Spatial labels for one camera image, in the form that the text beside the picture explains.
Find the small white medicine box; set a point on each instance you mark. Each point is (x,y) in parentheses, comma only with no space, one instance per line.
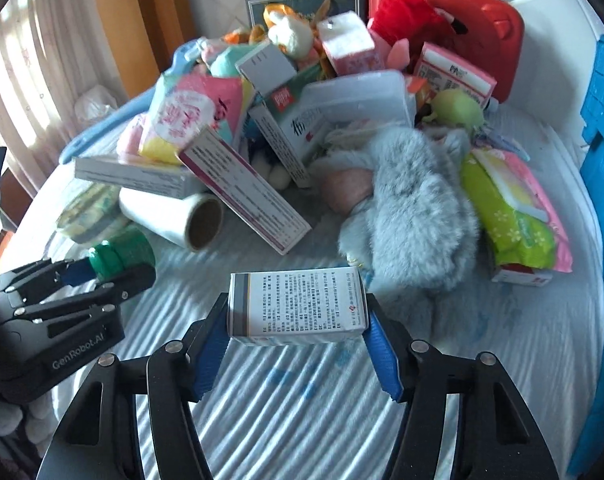
(297,305)

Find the orange white box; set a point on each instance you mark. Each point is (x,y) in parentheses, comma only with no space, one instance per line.
(417,92)

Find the pink white medicine box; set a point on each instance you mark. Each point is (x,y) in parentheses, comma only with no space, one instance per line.
(452,72)

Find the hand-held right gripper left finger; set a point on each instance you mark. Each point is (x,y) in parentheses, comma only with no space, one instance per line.
(209,360)

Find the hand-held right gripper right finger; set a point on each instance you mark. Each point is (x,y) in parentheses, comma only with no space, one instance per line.
(384,360)

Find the clear plastic floss box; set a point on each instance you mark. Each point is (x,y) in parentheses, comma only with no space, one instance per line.
(362,92)

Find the mint green plush toy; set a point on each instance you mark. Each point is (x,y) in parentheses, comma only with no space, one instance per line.
(227,62)

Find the small white grey box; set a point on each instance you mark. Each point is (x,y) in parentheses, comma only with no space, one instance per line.
(264,67)

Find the light pink plush toy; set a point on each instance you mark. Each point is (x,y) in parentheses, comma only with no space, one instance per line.
(132,137)

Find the white plastic bag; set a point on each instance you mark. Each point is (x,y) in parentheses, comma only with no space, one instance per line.
(94,102)

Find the light curtain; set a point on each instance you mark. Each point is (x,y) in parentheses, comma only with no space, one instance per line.
(32,60)

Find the green ball toy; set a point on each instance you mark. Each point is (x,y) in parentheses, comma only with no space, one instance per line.
(454,107)

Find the white box with red print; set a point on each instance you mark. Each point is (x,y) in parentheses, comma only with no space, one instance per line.
(287,140)

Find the pink plush pig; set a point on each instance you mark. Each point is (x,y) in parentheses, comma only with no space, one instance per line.
(399,50)

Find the small red white box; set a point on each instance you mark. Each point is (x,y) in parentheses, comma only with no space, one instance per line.
(522,275)

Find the red plush toy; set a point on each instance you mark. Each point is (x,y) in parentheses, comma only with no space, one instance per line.
(407,15)

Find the black gift box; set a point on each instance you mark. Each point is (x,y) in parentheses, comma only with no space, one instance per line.
(352,2)

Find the green plastic bottle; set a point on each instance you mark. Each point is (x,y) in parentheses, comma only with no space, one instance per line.
(122,252)

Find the person's left hand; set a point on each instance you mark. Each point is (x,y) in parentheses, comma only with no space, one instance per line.
(7,417)

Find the yellow white plush rabbit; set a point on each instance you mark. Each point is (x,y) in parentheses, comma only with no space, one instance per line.
(289,32)

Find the small clear blister pack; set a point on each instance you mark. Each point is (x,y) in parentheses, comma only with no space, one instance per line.
(502,142)

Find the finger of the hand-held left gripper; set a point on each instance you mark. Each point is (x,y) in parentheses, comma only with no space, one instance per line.
(74,272)
(132,280)

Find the grey furry plush toy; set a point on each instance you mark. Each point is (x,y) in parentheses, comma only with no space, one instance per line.
(412,220)

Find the green pink wet wipes pack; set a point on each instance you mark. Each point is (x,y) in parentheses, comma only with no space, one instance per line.
(512,215)

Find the white paper roll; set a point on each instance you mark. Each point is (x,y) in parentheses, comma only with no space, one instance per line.
(167,215)

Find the green white toothpaste box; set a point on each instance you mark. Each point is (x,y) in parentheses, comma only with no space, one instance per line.
(302,85)

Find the wooden frame post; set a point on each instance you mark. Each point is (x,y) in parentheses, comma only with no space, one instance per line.
(152,10)

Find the pink white cube box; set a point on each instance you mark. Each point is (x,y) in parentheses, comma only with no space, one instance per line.
(349,45)

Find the pink yellow pad pack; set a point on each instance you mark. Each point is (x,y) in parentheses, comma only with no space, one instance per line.
(187,115)

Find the light blue plastic hand mirror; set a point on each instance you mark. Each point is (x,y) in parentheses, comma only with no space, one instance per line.
(107,127)

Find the patterned tape roll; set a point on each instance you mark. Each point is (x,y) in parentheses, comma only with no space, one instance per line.
(89,215)

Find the long white purple box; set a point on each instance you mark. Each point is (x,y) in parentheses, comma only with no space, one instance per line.
(242,190)

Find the brown plush toy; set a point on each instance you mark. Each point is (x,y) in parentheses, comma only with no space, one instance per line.
(242,35)

